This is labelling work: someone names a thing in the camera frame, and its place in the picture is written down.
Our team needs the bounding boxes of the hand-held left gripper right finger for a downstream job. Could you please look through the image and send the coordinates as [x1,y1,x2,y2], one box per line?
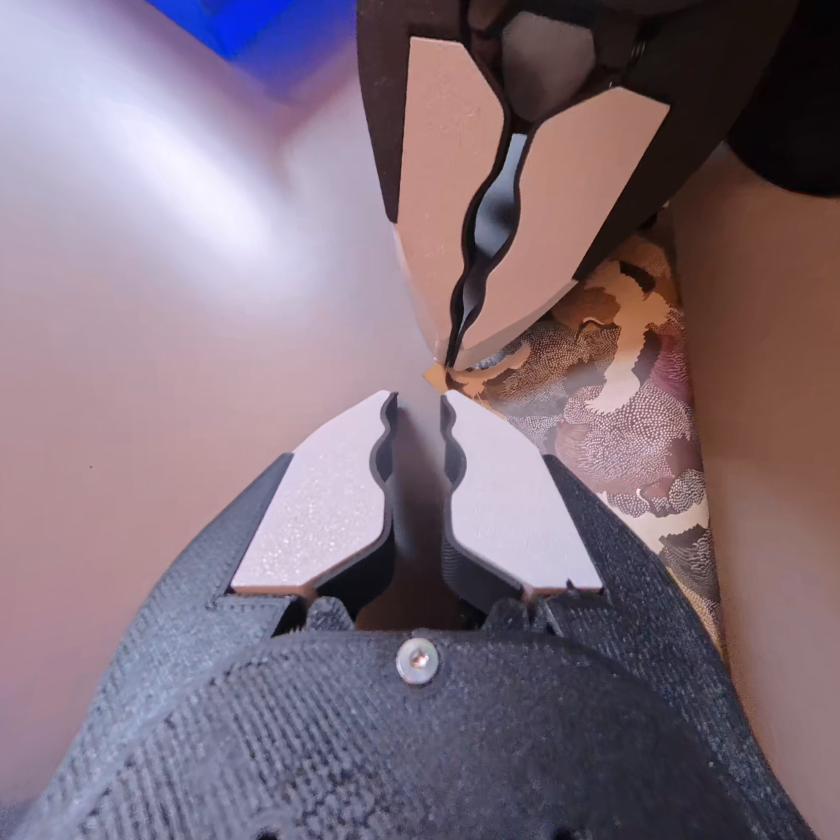
[439,390,607,607]

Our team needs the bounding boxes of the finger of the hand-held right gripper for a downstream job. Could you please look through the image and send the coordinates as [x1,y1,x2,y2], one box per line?
[451,86,673,368]
[394,36,510,366]

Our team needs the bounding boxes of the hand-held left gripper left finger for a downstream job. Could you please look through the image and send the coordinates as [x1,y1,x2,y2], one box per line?
[230,390,399,607]

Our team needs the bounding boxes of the black textured pad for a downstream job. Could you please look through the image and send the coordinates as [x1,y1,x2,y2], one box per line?
[729,0,840,199]

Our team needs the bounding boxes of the blue plastic bin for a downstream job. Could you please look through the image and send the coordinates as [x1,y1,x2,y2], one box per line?
[145,0,362,99]

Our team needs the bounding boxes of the tan backed camouflage paper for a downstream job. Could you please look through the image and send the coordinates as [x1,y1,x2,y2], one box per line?
[422,234,728,660]

